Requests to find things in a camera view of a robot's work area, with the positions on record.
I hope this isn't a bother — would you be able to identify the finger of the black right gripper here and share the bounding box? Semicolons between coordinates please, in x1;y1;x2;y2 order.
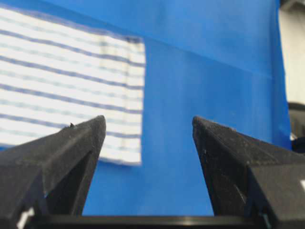
192;116;305;229
0;115;106;229

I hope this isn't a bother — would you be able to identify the blue table cloth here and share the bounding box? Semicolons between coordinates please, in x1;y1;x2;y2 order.
0;0;291;215

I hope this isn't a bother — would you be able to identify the white blue-striped towel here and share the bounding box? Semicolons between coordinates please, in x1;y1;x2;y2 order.
0;4;146;165

